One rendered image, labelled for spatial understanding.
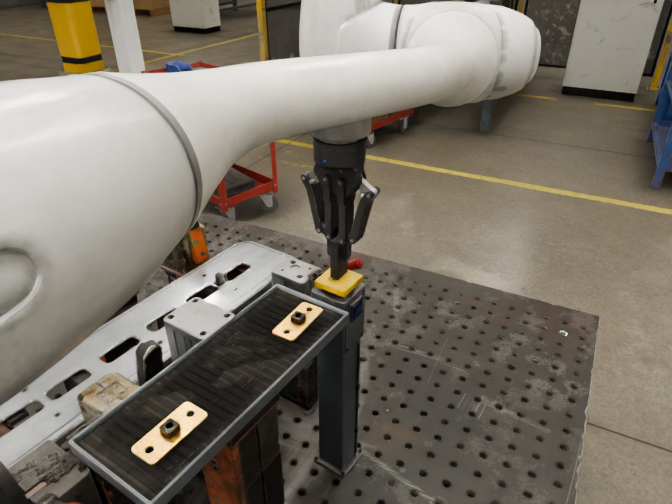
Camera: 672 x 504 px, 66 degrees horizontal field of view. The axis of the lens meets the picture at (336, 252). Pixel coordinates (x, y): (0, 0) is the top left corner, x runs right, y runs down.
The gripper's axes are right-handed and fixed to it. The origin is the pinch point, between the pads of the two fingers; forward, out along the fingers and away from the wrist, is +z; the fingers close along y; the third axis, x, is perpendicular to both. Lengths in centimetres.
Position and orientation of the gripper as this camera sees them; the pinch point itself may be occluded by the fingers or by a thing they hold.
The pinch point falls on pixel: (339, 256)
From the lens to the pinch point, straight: 84.0
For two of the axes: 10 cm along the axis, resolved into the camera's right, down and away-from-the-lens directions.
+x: -5.5, 4.4, -7.1
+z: 0.0, 8.5, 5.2
